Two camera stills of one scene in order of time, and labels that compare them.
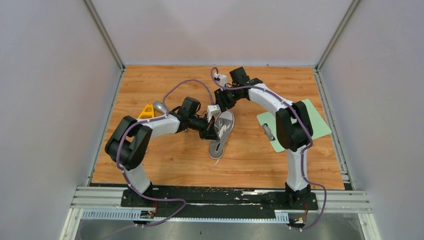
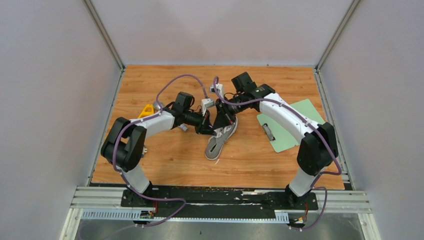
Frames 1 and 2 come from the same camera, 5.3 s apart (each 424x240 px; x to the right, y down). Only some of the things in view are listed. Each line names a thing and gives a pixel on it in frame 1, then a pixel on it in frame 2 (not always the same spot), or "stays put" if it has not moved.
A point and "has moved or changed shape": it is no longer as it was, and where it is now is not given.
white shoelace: (222, 129) stays put
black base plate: (219, 202) stays put
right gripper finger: (220, 99) stays put
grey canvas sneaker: (224, 123) has moved or changed shape
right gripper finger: (225, 105) → (222, 119)
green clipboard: (268, 125) stays put
